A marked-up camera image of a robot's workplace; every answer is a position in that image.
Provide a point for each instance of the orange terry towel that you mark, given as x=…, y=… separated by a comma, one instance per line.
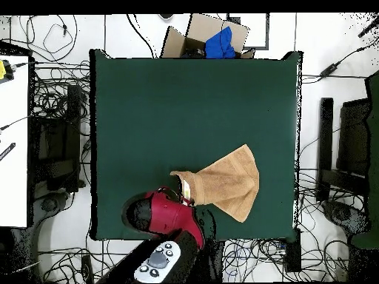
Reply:
x=231, y=183

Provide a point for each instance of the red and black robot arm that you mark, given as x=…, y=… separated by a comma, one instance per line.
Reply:
x=165, y=216

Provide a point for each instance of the dark green table cloth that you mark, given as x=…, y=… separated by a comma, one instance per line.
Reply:
x=148, y=118

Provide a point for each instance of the black equipment stand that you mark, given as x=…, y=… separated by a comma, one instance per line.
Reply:
x=352, y=139
x=59, y=142

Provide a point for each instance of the black power strip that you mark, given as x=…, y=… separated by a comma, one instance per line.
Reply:
x=293, y=251

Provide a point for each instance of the brown cardboard box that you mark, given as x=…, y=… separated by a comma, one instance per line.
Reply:
x=177, y=44

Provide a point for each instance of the blue cloth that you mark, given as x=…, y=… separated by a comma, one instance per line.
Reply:
x=219, y=44

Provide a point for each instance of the white desk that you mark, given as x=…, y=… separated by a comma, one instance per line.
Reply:
x=13, y=148

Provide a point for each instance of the yellow and black device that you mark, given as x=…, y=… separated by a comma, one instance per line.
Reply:
x=4, y=71

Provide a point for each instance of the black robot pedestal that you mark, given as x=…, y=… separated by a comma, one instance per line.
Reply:
x=213, y=260

